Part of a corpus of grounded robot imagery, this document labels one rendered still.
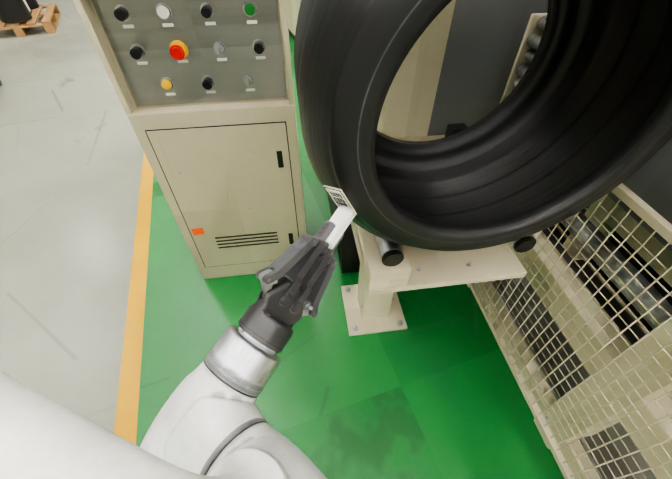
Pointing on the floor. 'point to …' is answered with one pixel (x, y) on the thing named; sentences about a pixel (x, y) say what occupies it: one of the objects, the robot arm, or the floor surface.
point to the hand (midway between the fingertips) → (336, 227)
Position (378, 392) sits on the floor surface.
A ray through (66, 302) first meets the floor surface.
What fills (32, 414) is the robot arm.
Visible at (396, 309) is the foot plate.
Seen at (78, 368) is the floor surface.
